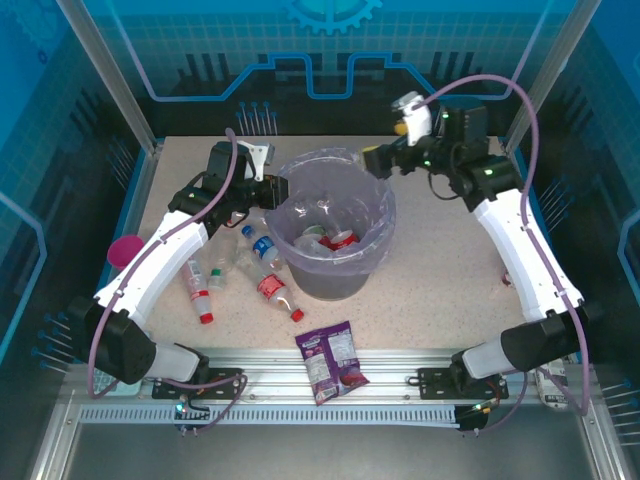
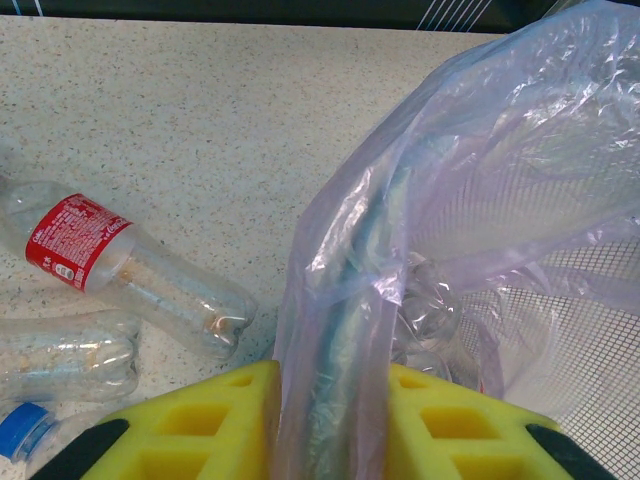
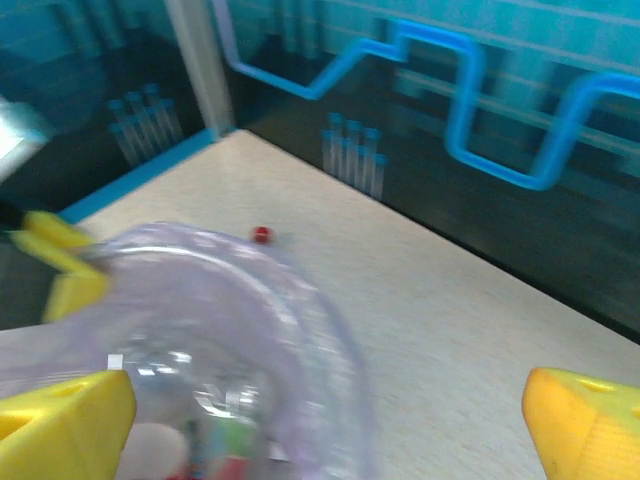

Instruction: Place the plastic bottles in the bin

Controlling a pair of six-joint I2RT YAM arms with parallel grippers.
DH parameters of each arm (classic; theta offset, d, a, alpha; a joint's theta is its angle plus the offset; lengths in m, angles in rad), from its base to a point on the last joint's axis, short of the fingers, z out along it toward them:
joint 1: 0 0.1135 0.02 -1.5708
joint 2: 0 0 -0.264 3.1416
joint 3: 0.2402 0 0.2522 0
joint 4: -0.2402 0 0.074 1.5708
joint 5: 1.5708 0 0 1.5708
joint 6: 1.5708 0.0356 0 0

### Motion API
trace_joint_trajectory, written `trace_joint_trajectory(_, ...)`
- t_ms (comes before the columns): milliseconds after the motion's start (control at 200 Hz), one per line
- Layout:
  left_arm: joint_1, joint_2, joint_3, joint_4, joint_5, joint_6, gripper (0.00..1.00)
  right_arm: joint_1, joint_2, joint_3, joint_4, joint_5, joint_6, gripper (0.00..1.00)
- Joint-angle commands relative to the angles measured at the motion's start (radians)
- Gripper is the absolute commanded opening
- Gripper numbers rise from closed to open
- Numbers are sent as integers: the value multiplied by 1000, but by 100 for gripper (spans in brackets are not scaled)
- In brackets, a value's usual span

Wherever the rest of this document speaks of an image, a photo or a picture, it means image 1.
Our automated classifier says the translucent purple bin liner bag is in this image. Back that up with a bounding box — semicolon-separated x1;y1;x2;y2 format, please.
264;146;399;276

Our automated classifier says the clear square green-capped bottle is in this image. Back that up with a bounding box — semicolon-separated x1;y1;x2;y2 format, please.
205;232;240;295

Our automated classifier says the clear bottle blue cap label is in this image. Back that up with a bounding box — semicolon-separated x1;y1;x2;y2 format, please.
240;224;286;274

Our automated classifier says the clear cola bottle red label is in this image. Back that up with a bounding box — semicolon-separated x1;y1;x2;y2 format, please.
234;252;306;323
319;230;361;251

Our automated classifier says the clear water bottle red cap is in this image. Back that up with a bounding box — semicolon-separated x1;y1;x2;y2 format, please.
179;257;216;325

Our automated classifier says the grey round plastic bin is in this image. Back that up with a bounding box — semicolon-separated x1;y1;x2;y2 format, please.
267;152;396;301

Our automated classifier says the magenta plastic cup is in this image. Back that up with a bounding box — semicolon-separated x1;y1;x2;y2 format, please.
107;234;146;271

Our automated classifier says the purple snack bag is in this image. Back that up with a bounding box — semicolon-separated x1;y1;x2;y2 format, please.
294;321;371;406

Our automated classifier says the small black controller board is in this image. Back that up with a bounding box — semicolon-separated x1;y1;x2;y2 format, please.
172;393;212;437
454;397;501;436

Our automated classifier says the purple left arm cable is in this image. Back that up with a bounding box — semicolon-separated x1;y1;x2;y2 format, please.
87;127;250;435

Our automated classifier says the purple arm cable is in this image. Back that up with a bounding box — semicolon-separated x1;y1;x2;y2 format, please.
422;73;591;434
87;127;250;435

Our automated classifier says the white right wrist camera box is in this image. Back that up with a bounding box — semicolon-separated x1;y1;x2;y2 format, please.
391;91;432;147

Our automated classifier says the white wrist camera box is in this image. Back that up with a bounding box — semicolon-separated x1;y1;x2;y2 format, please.
391;91;432;147
237;141;277;182

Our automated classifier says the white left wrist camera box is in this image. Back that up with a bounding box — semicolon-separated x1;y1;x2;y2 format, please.
237;141;277;182

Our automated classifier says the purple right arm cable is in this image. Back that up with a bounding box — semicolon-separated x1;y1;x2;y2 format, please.
422;73;591;434

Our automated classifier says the aluminium frame post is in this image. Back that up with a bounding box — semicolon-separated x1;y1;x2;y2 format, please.
501;0;597;154
55;0;164;154

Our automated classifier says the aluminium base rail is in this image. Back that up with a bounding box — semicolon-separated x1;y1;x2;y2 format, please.
64;347;599;407

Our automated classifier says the white slotted cable duct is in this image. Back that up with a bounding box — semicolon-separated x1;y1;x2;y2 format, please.
78;403;461;427

